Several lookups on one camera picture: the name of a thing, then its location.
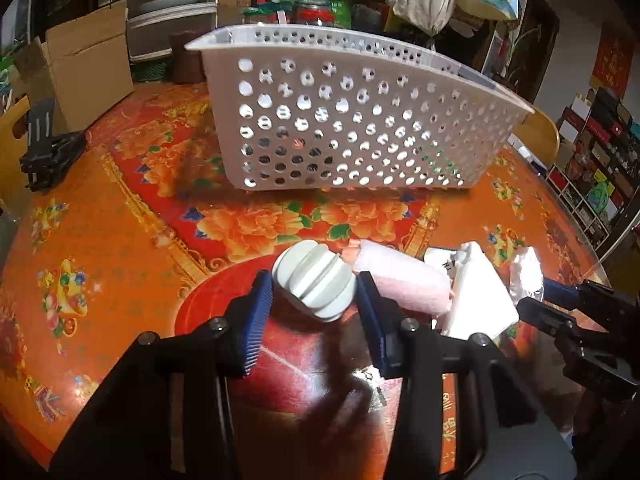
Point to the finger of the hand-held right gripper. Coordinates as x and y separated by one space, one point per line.
562 292
542 316

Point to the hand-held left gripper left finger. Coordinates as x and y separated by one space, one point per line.
258 305

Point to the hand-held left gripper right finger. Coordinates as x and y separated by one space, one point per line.
371 315

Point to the pink foam sponge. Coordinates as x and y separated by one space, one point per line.
400 280

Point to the white ribbed foam block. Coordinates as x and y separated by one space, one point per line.
314 280

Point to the white paper packet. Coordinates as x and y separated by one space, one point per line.
477 295

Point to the white perforated plastic basket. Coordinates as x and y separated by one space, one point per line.
350 125

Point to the white plastic wrapper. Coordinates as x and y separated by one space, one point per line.
526 272

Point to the floral orange tablecloth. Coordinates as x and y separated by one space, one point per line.
150 260

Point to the shelf of boxed goods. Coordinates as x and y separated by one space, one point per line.
597 160

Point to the wooden chair back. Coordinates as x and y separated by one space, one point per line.
537 132

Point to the dark brown jar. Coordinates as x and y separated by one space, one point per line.
187 57

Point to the black folding stand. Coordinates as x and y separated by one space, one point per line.
47 145

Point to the brown cardboard box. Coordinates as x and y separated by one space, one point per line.
85 65

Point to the grey plastic drawer unit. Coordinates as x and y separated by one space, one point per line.
172 5

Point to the red wall hanging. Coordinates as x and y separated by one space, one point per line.
611 62

